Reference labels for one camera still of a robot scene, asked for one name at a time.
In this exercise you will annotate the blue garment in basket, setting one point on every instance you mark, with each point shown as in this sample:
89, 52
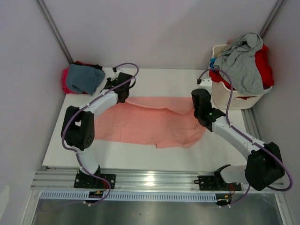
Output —
212, 61

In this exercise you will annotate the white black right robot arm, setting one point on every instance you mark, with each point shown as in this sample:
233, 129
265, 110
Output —
264, 162

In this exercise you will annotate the folded black t shirt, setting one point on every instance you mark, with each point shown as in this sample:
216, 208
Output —
96, 66

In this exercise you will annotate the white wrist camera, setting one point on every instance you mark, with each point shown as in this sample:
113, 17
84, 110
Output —
206, 84
117, 73

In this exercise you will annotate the corner aluminium post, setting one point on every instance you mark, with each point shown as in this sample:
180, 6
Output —
272, 16
54, 29

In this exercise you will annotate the grey t shirt in basket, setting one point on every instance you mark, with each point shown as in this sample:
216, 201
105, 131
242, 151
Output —
238, 61

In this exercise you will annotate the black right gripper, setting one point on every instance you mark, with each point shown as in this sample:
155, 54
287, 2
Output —
210, 97

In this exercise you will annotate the left corner aluminium post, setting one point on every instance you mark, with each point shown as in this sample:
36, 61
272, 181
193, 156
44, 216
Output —
54, 29

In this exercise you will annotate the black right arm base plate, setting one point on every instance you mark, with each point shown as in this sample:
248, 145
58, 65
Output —
212, 183

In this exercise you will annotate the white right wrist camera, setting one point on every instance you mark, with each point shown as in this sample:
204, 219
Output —
206, 84

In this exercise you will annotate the right corner aluminium post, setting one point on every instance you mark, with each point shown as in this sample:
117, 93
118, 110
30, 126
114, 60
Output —
272, 16

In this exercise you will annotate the pink t shirt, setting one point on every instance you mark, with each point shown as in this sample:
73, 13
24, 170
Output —
160, 121

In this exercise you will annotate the white slotted cable duct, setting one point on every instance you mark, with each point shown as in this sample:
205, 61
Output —
130, 196

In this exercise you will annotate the folded magenta t shirt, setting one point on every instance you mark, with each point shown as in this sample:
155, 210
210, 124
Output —
65, 88

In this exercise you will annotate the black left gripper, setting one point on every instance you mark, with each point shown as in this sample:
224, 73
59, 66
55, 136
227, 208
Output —
108, 82

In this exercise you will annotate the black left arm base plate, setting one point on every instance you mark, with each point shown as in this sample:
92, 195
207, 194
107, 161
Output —
83, 180

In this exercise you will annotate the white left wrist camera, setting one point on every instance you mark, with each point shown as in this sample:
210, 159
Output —
117, 73

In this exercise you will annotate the red t shirt in basket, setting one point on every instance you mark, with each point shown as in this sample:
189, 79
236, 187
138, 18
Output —
261, 60

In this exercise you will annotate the folded teal t shirt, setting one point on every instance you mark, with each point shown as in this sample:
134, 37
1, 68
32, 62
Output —
84, 78

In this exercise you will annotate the white perforated laundry basket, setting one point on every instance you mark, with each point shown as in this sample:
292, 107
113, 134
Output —
220, 93

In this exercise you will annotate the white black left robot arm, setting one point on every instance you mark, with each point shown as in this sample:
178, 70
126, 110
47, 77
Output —
78, 130

